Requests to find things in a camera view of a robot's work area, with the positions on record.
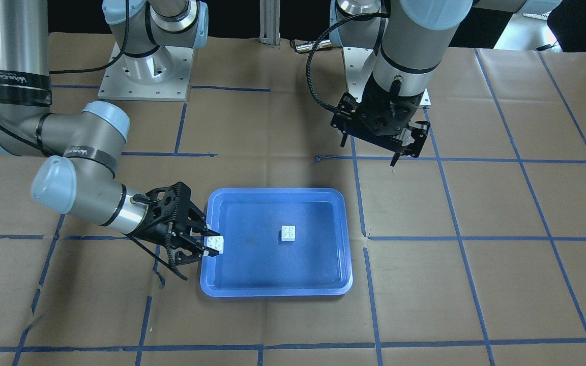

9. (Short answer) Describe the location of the blue plastic tray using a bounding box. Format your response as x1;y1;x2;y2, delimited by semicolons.
199;188;354;297

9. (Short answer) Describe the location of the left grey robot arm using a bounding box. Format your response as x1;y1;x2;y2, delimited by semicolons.
329;1;474;165

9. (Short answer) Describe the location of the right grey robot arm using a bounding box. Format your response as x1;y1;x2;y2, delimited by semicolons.
0;1;220;271

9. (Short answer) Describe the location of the white block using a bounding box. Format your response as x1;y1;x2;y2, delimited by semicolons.
205;235;225;256
280;225;296;242

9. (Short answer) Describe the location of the aluminium frame post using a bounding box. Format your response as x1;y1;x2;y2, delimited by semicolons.
258;0;281;48

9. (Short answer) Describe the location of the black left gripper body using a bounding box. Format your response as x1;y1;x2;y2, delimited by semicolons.
330;76;430;158

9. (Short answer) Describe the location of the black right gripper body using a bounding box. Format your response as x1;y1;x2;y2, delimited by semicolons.
133;181;205;248

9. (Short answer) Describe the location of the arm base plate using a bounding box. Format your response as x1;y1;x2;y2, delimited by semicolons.
98;46;194;102
343;46;431;108

